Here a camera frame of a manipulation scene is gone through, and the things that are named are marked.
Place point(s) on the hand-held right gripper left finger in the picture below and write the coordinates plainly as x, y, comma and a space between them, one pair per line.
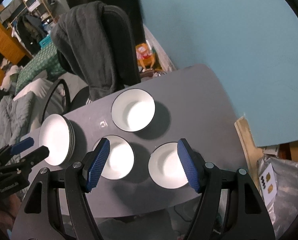
97, 163

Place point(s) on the silver foil bag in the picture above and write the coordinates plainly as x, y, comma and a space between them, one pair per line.
291, 182

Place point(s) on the white bowl black rim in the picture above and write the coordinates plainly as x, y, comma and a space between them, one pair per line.
136, 112
166, 167
119, 160

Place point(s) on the black office chair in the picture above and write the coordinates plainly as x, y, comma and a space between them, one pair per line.
124, 42

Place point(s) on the beige clothes pile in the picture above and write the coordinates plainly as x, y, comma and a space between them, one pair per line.
10, 77

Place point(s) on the grey quilted duvet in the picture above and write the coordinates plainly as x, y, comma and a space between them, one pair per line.
11, 112

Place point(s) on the dark hanging jackets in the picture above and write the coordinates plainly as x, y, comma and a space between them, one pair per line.
30, 32

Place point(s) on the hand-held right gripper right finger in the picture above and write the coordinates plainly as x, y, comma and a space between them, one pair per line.
188, 165

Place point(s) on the white label card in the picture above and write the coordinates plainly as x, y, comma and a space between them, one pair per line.
267, 182

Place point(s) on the dark grey fleece robe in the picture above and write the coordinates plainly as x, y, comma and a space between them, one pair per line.
89, 42

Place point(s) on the blue plastic crate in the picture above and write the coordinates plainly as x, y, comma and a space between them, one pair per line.
45, 41

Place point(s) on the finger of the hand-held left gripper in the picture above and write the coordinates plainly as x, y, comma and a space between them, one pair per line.
21, 145
36, 155

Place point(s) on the yellow plastic bag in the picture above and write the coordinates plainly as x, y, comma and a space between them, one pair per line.
145, 55

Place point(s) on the grey fabric storage box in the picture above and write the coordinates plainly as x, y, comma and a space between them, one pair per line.
11, 8

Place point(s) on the brown cardboard box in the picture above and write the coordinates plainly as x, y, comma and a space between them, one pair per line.
296, 150

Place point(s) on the green checked tablecloth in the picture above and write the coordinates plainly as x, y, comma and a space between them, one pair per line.
36, 62

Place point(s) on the bed with white sheet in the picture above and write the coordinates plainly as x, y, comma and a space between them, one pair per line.
39, 87

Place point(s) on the flat cardboard sheet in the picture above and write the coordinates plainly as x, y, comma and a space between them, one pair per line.
246, 140

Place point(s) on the wooden louvred wardrobe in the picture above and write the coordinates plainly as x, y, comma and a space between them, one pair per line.
3, 40

